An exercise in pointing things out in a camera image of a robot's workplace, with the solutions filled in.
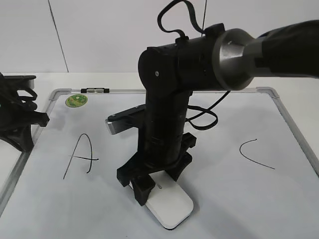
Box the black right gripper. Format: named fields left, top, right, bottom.
left=117, top=132, right=196, bottom=206

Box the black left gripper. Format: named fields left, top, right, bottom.
left=0, top=101, right=49, bottom=152

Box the white whiteboard eraser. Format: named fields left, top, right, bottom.
left=128, top=173, right=194, bottom=223

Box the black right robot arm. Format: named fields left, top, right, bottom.
left=108, top=20, right=319, bottom=205

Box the round green magnet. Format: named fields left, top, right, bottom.
left=65, top=94, right=88, bottom=108

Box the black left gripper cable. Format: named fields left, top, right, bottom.
left=0, top=72, right=38, bottom=113

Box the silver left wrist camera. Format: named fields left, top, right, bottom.
left=4, top=75, right=36, bottom=90

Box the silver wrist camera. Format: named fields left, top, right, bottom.
left=105, top=104, right=146, bottom=135
left=4, top=75, right=36, bottom=90

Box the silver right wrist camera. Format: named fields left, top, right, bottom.
left=105, top=104, right=146, bottom=135

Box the white magnetic whiteboard, grey frame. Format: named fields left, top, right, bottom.
left=0, top=89, right=319, bottom=239

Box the black hanging clip on frame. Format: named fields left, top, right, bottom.
left=80, top=88, right=110, bottom=94

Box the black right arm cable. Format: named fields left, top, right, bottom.
left=157, top=0, right=231, bottom=131

